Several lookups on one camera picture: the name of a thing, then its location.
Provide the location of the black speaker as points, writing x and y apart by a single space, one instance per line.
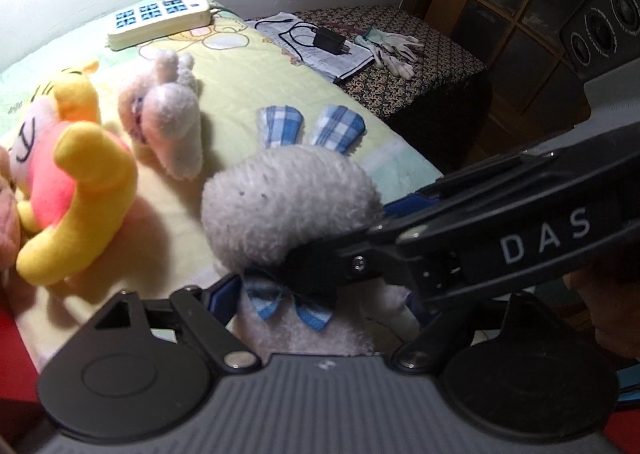
600 36

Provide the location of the red cardboard box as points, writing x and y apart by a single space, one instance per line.
18 379

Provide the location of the black charger adapter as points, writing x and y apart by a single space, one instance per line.
330 41

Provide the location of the yellow tiger plush pink shirt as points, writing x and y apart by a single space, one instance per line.
78 180

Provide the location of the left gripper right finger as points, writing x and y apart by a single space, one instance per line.
512 368

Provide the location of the baby print bed sheet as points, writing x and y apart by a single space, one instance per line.
161 245

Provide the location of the white power strip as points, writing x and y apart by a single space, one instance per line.
154 19

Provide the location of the dark patterned cloth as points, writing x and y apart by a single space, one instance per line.
443 69

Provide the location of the white work gloves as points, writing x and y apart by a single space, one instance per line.
395 52

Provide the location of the pink white rabbit plush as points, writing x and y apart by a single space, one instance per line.
160 109

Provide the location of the printed paper sheet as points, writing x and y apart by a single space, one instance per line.
295 36

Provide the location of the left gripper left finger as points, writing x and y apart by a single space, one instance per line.
140 367

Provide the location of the white rabbit plush blue ears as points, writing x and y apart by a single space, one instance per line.
288 194

